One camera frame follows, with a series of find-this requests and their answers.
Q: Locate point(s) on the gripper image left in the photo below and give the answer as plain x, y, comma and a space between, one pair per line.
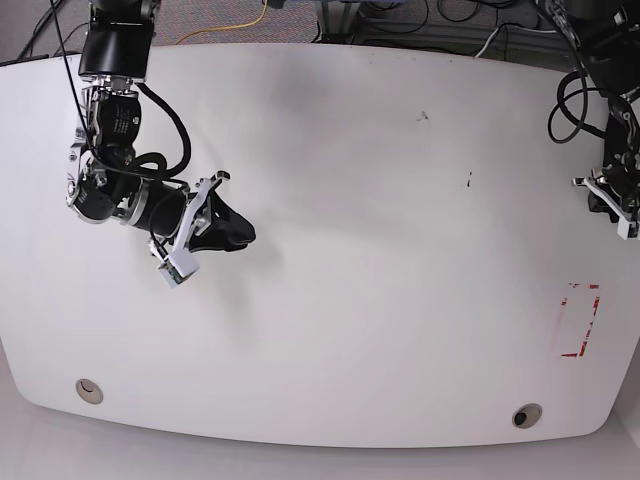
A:
196, 219

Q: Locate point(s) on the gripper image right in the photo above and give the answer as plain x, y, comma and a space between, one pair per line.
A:
611, 190

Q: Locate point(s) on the red tape rectangle marking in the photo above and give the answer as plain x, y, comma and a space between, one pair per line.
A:
579, 309

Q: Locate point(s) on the left table grommet hole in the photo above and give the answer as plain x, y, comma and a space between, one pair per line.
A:
89, 391

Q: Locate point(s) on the table grommet hole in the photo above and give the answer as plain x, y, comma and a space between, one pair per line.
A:
89, 391
527, 416

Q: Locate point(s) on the right table grommet hole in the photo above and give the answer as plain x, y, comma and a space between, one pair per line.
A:
527, 416

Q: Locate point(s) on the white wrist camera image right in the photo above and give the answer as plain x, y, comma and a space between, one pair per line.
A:
628, 230

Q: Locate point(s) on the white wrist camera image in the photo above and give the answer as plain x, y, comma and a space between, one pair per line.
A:
178, 267
628, 230

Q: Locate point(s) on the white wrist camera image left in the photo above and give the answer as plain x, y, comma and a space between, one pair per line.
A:
178, 267

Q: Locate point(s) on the aluminium frame stand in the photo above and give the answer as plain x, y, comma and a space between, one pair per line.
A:
336, 20

